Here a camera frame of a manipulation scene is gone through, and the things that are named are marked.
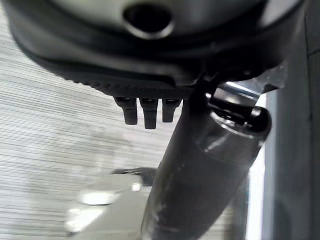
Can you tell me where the grey upright panel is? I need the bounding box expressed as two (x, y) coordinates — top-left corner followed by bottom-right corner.
(263, 0), (320, 240)

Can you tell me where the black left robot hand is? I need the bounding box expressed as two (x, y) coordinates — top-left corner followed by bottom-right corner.
(1, 0), (306, 240)

